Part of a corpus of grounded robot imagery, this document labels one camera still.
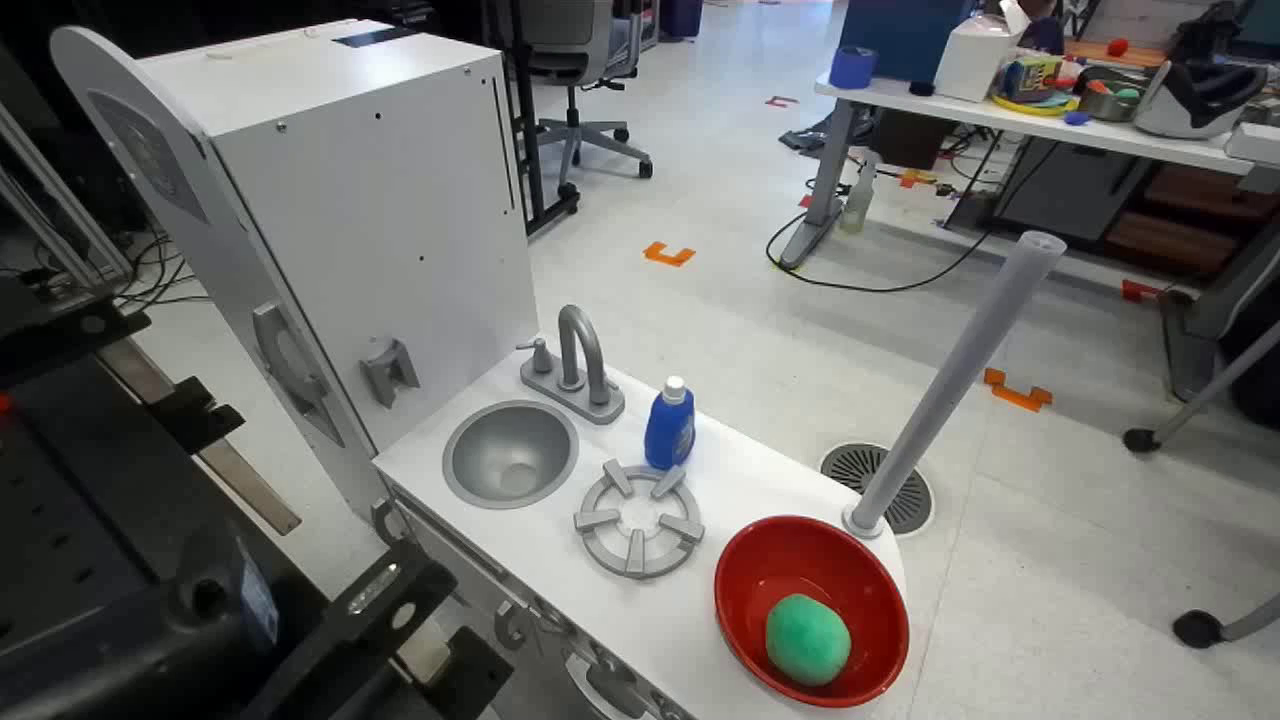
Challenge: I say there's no grey toy faucet spout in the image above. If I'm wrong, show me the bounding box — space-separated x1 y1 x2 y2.
550 301 614 410

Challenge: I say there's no blue bottle white cap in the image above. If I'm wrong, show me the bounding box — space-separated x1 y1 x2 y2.
639 370 700 475

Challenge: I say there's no white toy kitchen counter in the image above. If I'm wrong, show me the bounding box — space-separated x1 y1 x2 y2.
367 348 922 720

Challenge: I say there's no grey toy sink bowl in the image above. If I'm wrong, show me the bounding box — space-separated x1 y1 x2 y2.
438 397 582 510

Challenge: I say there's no grey toy stove burner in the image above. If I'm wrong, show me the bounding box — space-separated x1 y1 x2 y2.
570 456 709 582

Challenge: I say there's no red bowl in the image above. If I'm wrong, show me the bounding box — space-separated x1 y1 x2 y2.
713 510 915 710

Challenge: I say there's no grey cabinet side hook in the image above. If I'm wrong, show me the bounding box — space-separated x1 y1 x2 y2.
354 337 422 410

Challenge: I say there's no clear spray bottle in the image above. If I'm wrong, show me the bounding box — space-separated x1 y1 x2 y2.
836 149 883 241

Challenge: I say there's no white toy kitchen cabinet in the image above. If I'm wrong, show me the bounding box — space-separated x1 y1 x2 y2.
46 14 538 524

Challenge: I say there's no round floor drain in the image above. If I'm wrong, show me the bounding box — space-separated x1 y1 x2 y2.
814 439 937 539

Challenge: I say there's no grey toy kitchen pole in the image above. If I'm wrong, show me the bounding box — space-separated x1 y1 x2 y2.
842 227 1071 539

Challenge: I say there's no grey office chair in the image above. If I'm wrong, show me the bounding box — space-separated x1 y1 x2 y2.
513 0 656 184

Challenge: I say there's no green sponge ball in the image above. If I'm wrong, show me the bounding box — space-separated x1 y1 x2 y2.
764 591 857 692

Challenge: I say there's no blue cup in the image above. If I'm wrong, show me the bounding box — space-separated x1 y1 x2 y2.
828 45 879 93

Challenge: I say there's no white work table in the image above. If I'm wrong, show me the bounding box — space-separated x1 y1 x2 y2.
775 73 1280 273

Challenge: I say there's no blue bin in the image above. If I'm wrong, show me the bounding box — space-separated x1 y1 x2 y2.
839 0 975 82

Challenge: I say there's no white box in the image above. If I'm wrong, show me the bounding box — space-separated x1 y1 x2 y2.
933 10 1024 109

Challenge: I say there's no colourful toy pile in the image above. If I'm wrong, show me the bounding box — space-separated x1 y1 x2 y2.
988 46 1089 121

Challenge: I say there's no grey stand leg with caster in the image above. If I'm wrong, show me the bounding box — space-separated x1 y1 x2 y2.
1119 316 1280 456
1173 591 1280 653

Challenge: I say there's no black robot stand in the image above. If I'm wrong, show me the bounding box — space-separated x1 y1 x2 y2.
0 301 515 720

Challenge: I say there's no black and white appliance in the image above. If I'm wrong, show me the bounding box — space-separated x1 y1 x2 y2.
1131 10 1270 140

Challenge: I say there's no black floor cable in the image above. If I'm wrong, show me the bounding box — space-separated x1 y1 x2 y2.
761 133 1017 301

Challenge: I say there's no grey cabinet door handle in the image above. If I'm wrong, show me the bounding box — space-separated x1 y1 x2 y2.
247 301 337 418

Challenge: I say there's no aluminium frame rail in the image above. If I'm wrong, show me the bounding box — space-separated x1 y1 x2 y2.
0 105 136 301

